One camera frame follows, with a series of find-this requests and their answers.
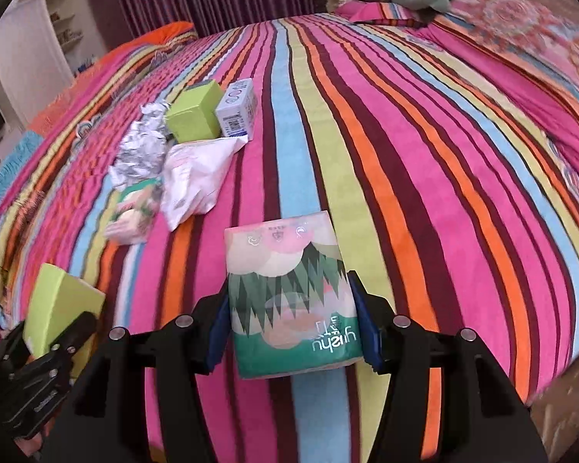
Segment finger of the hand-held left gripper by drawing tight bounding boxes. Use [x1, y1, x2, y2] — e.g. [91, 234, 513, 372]
[0, 323, 30, 377]
[0, 311, 98, 439]

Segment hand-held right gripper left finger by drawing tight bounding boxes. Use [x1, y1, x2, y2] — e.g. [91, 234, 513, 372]
[53, 294, 232, 463]

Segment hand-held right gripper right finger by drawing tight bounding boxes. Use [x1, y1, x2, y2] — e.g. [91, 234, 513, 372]
[347, 270, 548, 463]

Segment green patterned tissue pack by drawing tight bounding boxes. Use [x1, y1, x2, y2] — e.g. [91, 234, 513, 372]
[223, 210, 367, 379]

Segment lime green carton box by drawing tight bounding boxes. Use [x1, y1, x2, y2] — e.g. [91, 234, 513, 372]
[164, 79, 224, 144]

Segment small green tissue pack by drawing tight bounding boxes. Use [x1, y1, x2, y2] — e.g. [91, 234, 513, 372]
[103, 178, 165, 247]

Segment white plastic packet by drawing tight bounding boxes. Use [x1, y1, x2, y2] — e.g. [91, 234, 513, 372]
[160, 136, 248, 231]

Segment striped bed blanket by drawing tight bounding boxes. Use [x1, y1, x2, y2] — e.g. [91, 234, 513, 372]
[0, 2, 579, 463]

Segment crumpled silver foil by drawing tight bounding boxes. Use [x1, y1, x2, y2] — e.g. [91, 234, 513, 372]
[108, 99, 174, 189]

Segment white and blue box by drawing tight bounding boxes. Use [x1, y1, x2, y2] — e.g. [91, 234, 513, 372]
[215, 78, 257, 140]

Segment white cabinet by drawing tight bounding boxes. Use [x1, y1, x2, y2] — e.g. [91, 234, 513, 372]
[0, 0, 100, 165]

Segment orange striped pillow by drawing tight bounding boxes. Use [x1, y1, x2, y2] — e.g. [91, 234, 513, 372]
[96, 20, 198, 73]

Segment pink striped pillow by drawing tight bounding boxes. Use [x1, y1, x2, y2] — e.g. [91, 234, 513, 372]
[338, 1, 435, 27]

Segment cream nightstand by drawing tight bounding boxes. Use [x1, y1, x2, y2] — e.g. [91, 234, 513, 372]
[324, 0, 370, 13]

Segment floral patterned quilt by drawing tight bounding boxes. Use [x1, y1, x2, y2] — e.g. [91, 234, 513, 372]
[429, 0, 579, 232]

